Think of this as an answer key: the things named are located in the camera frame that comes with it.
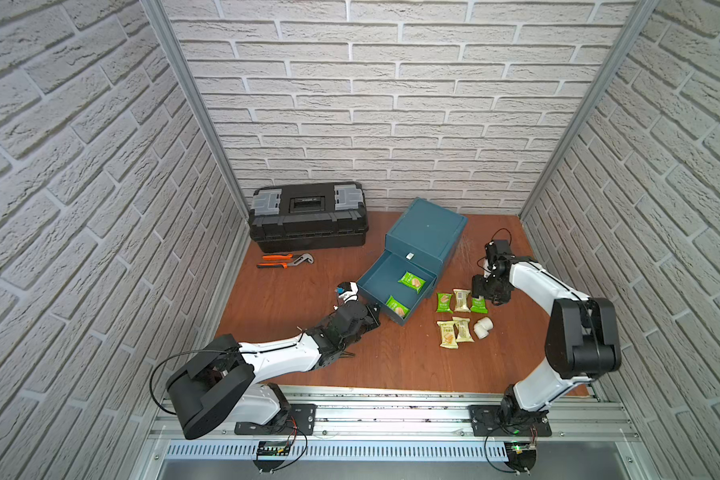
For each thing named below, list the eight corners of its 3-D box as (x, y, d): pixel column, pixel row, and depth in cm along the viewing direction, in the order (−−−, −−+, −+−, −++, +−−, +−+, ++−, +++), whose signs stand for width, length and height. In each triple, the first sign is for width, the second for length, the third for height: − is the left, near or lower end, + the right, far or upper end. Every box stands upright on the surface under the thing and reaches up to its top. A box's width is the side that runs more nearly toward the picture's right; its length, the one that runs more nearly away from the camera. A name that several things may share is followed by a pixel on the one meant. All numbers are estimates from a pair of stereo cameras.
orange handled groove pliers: (259, 268, 106) (257, 264, 104) (262, 257, 109) (260, 253, 107) (312, 268, 106) (311, 264, 104) (314, 257, 109) (313, 253, 107)
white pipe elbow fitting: (476, 338, 89) (479, 334, 87) (472, 320, 93) (474, 316, 91) (492, 338, 89) (496, 334, 87) (488, 320, 93) (491, 316, 91)
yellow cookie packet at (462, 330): (456, 342, 89) (458, 339, 87) (452, 320, 93) (454, 317, 91) (471, 342, 89) (474, 339, 87) (467, 320, 93) (469, 317, 91)
